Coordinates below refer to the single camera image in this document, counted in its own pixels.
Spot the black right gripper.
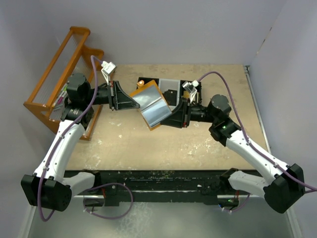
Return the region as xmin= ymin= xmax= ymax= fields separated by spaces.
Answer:
xmin=160 ymin=97 xmax=217 ymax=128

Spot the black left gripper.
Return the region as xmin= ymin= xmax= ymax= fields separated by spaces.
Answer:
xmin=84 ymin=80 xmax=140 ymax=110

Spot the yellow leather card holder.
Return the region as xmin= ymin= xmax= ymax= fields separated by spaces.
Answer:
xmin=129 ymin=80 xmax=172 ymax=130

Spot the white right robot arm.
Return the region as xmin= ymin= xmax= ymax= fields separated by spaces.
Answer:
xmin=161 ymin=94 xmax=305 ymax=213

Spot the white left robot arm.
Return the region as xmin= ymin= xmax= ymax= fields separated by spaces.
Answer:
xmin=21 ymin=73 xmax=140 ymax=211

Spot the black item in box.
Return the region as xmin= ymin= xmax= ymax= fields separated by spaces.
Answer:
xmin=163 ymin=89 xmax=178 ymax=106

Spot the black three-compartment organizer box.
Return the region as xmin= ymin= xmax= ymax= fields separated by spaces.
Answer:
xmin=137 ymin=77 xmax=188 ymax=111

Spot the orange wooden tiered rack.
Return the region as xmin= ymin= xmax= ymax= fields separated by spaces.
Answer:
xmin=24 ymin=26 xmax=104 ymax=133

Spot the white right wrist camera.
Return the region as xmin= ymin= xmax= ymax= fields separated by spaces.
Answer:
xmin=182 ymin=80 xmax=199 ymax=103

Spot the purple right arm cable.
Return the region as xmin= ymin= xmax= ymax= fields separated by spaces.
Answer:
xmin=197 ymin=71 xmax=317 ymax=193

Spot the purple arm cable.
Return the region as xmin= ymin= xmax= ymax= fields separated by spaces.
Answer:
xmin=39 ymin=55 xmax=105 ymax=222
xmin=197 ymin=71 xmax=317 ymax=193

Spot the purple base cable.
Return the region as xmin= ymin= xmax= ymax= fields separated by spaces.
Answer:
xmin=83 ymin=182 xmax=134 ymax=219

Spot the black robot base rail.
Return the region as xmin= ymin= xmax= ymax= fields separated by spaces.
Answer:
xmin=73 ymin=170 xmax=250 ymax=208

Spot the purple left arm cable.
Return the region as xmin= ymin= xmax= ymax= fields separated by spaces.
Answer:
xmin=39 ymin=55 xmax=105 ymax=222

